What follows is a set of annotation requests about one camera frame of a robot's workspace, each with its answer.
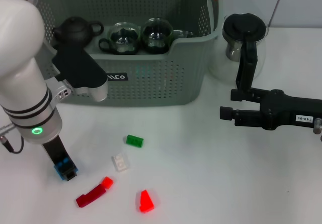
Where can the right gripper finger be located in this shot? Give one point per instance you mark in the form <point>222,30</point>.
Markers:
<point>246,118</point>
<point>251,95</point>

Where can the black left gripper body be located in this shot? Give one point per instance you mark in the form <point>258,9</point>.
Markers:
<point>56,149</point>

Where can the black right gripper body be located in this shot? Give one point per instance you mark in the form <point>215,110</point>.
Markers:
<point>284,109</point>

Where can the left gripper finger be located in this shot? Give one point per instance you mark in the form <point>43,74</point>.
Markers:
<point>66,169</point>
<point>70,176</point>

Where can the blue toy brick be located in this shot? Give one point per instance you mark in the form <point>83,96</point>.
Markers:
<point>58,170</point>

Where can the dark red long brick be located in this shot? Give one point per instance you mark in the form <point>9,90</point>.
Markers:
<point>90,195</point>

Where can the green toy brick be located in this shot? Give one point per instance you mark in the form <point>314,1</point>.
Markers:
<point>134,141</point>

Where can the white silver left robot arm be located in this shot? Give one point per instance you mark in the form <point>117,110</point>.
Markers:
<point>22,70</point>

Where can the grey perforated storage bin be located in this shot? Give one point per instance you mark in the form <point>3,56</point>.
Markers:
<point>163,83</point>

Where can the small orange-red toy brick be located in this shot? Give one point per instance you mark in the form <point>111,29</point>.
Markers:
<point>107,182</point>

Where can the clear white toy brick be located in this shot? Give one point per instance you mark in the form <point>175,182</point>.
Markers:
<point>121,162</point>

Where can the glass carafe black lid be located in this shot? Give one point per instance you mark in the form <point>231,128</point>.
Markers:
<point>245,27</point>

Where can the red sloped toy brick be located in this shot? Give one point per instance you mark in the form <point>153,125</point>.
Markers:
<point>146,202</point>

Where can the black clay teapot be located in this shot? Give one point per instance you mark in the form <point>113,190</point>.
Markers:
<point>75,30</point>

